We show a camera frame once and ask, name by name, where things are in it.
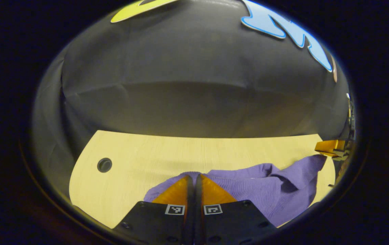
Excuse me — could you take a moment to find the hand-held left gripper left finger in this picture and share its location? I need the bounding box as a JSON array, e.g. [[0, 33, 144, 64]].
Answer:
[[112, 174, 194, 245]]

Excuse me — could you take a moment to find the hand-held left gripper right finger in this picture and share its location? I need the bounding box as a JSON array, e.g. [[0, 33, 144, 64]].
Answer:
[[194, 174, 278, 245]]

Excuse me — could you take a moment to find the purple knit cardigan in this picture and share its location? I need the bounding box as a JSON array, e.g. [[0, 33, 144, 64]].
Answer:
[[143, 155, 327, 228]]

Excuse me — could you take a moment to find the black backdrop cloth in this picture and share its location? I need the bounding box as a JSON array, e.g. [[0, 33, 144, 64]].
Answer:
[[33, 0, 355, 205]]

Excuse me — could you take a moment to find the black table cable grommet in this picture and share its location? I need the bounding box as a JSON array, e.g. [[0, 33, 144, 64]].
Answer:
[[97, 158, 113, 173]]

